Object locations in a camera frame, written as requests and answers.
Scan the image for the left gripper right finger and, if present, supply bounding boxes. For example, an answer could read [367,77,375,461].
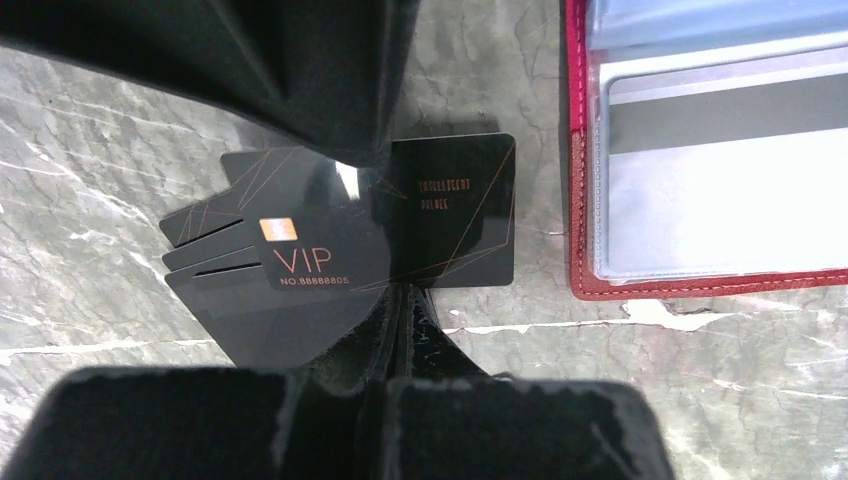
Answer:
[384,287,674,479]

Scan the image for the red leather card holder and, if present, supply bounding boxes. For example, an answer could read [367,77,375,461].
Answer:
[561,1,847,301]

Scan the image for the black VIP card stack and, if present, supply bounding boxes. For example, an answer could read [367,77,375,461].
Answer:
[159,132,516,367]

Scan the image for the single silver card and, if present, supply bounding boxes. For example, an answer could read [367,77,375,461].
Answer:
[593,48,847,283]

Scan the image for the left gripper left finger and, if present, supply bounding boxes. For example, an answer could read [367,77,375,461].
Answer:
[1,291,398,479]

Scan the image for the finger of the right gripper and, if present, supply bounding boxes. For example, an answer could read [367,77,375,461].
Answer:
[1,0,420,168]

